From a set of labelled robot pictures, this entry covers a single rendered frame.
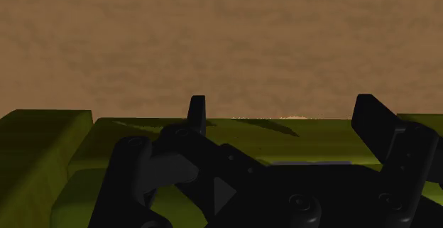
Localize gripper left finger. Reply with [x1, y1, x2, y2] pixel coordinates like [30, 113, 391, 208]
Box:
[87, 94, 269, 228]

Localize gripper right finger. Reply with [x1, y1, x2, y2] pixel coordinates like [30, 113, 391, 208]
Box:
[351, 93, 443, 228]

